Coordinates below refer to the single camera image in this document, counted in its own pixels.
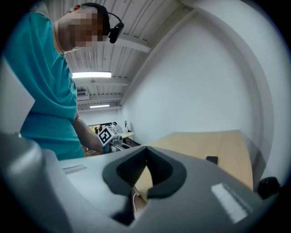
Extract black rounded object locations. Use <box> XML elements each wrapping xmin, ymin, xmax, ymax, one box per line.
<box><xmin>257</xmin><ymin>177</ymin><xmax>281</xmax><ymax>200</ymax></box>

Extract person's head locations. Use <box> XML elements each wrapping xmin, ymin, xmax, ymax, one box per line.
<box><xmin>52</xmin><ymin>4</ymin><xmax>110</xmax><ymax>55</ymax></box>

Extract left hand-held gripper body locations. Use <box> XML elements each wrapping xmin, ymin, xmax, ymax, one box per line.
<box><xmin>98</xmin><ymin>127</ymin><xmax>132</xmax><ymax>155</ymax></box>

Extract person's left forearm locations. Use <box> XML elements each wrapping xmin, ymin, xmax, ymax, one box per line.
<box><xmin>73</xmin><ymin>111</ymin><xmax>104</xmax><ymax>156</ymax></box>

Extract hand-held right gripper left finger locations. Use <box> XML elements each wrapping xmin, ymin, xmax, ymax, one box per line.
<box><xmin>42</xmin><ymin>146</ymin><xmax>148</xmax><ymax>226</ymax></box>

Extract black head-worn camera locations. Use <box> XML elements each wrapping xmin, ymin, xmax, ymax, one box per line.
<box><xmin>81</xmin><ymin>2</ymin><xmax>125</xmax><ymax>44</ymax></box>

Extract person's teal shirt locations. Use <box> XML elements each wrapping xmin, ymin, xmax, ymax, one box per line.
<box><xmin>2</xmin><ymin>11</ymin><xmax>86</xmax><ymax>161</ymax></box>

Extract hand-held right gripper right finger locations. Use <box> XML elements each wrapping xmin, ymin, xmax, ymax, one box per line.
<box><xmin>127</xmin><ymin>147</ymin><xmax>281</xmax><ymax>233</ymax></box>

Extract ceiling air conditioner unit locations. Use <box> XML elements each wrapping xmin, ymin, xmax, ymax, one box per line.
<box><xmin>76</xmin><ymin>91</ymin><xmax>90</xmax><ymax>101</ymax></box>

